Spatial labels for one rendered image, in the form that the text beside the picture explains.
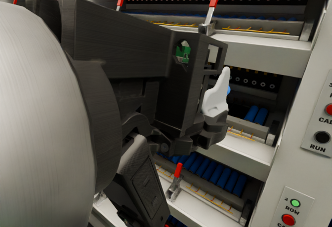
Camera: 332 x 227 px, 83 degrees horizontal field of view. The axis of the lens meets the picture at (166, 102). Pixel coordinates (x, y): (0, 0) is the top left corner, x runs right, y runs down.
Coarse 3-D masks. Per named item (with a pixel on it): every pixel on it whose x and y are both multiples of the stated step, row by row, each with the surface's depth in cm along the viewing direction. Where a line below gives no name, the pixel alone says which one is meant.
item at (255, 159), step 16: (208, 80) 54; (272, 96) 46; (288, 112) 37; (272, 128) 36; (224, 144) 37; (240, 144) 37; (256, 144) 37; (272, 144) 36; (224, 160) 38; (240, 160) 36; (256, 160) 34; (272, 160) 32; (256, 176) 35
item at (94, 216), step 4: (92, 212) 74; (92, 216) 73; (96, 216) 73; (92, 220) 74; (96, 220) 72; (100, 220) 71; (92, 224) 74; (96, 224) 72; (100, 224) 71; (104, 224) 70
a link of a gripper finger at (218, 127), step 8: (224, 112) 19; (208, 120) 16; (216, 120) 16; (224, 120) 19; (208, 128) 15; (216, 128) 15; (224, 128) 15; (192, 136) 14; (200, 136) 14; (208, 136) 14; (216, 136) 15; (224, 136) 16; (200, 144) 14; (208, 144) 14
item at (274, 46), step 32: (128, 0) 67; (160, 0) 60; (192, 0) 54; (224, 0) 49; (256, 0) 45; (288, 0) 42; (224, 32) 38; (256, 32) 37; (288, 32) 34; (224, 64) 36; (256, 64) 33; (288, 64) 30
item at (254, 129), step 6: (228, 120) 40; (234, 120) 40; (240, 120) 39; (246, 120) 39; (228, 126) 41; (234, 126) 40; (240, 126) 39; (246, 126) 38; (252, 126) 38; (258, 126) 38; (264, 126) 37; (240, 132) 38; (246, 132) 39; (252, 132) 38; (258, 132) 37; (264, 132) 36; (264, 138) 37
